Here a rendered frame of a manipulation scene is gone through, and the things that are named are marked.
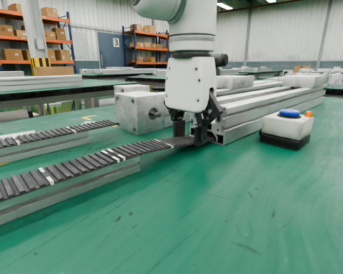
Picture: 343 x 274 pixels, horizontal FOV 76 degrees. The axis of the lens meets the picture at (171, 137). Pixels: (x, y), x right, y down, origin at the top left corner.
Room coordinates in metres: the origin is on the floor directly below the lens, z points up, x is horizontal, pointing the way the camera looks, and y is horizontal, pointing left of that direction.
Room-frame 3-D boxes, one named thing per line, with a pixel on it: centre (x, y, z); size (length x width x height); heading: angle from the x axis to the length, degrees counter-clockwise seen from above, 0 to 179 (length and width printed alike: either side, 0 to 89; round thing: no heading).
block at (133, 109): (0.58, 0.08, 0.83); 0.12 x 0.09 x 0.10; 44
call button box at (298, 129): (0.47, -0.25, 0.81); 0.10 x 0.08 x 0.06; 44
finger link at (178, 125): (0.47, -0.01, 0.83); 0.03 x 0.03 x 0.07; 44
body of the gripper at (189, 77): (0.44, -0.04, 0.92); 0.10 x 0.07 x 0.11; 44
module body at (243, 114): (0.76, -0.37, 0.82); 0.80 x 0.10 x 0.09; 134
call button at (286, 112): (0.47, -0.26, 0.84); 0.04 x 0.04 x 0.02
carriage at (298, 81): (0.93, -0.55, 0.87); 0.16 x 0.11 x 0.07; 134
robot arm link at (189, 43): (0.44, -0.04, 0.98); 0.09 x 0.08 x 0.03; 44
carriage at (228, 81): (0.89, -0.24, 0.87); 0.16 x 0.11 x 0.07; 134
